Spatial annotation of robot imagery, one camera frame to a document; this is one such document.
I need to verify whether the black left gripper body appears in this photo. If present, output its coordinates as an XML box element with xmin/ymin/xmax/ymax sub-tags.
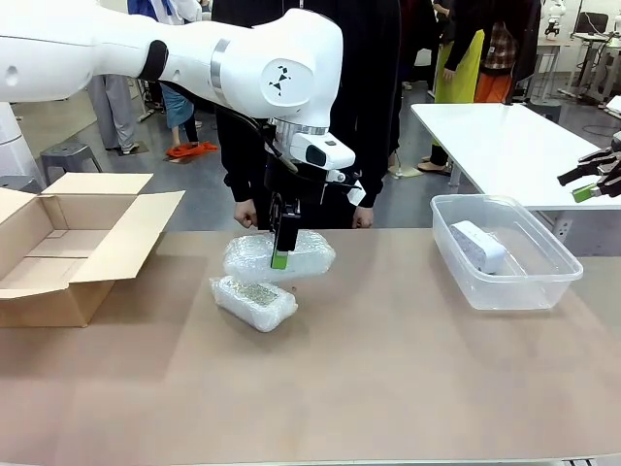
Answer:
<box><xmin>264</xmin><ymin>159</ymin><xmax>349</xmax><ymax>206</ymax></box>

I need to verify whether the bubble-wrapped white clock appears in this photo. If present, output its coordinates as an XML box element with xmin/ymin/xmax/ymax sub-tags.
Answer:
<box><xmin>222</xmin><ymin>231</ymin><xmax>337</xmax><ymax>283</ymax></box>

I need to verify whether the bubble-wrapped clock with dark display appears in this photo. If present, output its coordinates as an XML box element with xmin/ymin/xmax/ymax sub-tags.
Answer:
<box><xmin>209</xmin><ymin>275</ymin><xmax>298</xmax><ymax>334</ymax></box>

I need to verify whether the unwrapped white clock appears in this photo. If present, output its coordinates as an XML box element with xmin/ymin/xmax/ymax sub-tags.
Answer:
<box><xmin>448</xmin><ymin>220</ymin><xmax>508</xmax><ymax>276</ymax></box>

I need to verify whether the black-sleeved right forearm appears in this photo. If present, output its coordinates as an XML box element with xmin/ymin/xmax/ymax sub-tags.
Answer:
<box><xmin>222</xmin><ymin>169</ymin><xmax>254</xmax><ymax>208</ymax></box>

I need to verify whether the black-sleeved left forearm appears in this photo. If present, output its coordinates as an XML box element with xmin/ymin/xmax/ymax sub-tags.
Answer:
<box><xmin>357</xmin><ymin>145</ymin><xmax>390</xmax><ymax>209</ymax></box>

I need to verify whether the person's right hand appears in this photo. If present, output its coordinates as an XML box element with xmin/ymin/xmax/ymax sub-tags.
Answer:
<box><xmin>233</xmin><ymin>201</ymin><xmax>259</xmax><ymax>229</ymax></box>

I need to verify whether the grey plastic stool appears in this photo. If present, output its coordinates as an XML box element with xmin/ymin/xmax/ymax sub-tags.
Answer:
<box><xmin>526</xmin><ymin>99</ymin><xmax>562</xmax><ymax>122</ymax></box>
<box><xmin>39</xmin><ymin>143</ymin><xmax>104</xmax><ymax>188</ymax></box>

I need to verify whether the orange cloth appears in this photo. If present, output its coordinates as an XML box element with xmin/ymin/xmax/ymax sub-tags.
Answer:
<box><xmin>166</xmin><ymin>141</ymin><xmax>218</xmax><ymax>159</ymax></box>

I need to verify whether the background desk with equipment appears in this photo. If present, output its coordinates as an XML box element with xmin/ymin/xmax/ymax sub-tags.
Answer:
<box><xmin>557</xmin><ymin>12</ymin><xmax>621</xmax><ymax>111</ymax></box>

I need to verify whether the person torso in black jacket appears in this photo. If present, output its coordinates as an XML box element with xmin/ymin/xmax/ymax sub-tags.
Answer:
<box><xmin>212</xmin><ymin>0</ymin><xmax>404</xmax><ymax>229</ymax></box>

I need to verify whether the white table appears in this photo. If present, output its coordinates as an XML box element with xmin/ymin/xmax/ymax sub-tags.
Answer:
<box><xmin>410</xmin><ymin>102</ymin><xmax>621</xmax><ymax>242</ymax></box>

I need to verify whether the person in plaid and orange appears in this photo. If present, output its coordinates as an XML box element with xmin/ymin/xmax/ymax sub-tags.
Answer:
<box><xmin>474</xmin><ymin>18</ymin><xmax>516</xmax><ymax>106</ymax></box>

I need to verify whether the person in white and blue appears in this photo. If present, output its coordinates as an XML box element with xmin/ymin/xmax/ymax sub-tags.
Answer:
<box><xmin>128</xmin><ymin>0</ymin><xmax>205</xmax><ymax>147</ymax></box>

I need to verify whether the small white humanoid robot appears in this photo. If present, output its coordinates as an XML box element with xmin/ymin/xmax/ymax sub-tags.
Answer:
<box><xmin>543</xmin><ymin>0</ymin><xmax>567</xmax><ymax>40</ymax></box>

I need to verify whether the clear plastic container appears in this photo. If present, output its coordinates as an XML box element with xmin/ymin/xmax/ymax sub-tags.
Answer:
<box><xmin>430</xmin><ymin>193</ymin><xmax>584</xmax><ymax>312</ymax></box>

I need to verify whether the person in yellow apron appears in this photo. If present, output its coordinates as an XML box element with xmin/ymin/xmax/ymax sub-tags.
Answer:
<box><xmin>419</xmin><ymin>0</ymin><xmax>486</xmax><ymax>176</ymax></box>

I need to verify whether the open cardboard box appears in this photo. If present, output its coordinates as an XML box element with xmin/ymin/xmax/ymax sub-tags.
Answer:
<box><xmin>0</xmin><ymin>172</ymin><xmax>186</xmax><ymax>329</ymax></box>

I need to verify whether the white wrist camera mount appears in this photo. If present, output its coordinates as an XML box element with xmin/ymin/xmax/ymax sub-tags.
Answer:
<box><xmin>325</xmin><ymin>169</ymin><xmax>366</xmax><ymax>206</ymax></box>

